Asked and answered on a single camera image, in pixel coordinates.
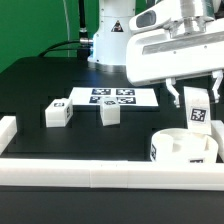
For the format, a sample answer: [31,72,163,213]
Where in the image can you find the white left fence bar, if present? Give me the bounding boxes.
[0,116,17,155]

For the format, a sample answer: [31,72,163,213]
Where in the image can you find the white front fence bar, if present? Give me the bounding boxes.
[0,158,224,191]

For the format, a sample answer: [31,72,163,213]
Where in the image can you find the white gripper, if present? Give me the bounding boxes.
[126,18,224,108]

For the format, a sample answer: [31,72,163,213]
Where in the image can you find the black base cables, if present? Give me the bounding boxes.
[38,0,94,61]

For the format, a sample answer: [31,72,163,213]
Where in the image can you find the white marker sheet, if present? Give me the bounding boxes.
[69,87,158,107]

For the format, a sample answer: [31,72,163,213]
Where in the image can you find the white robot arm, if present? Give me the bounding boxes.
[88,0,224,100]

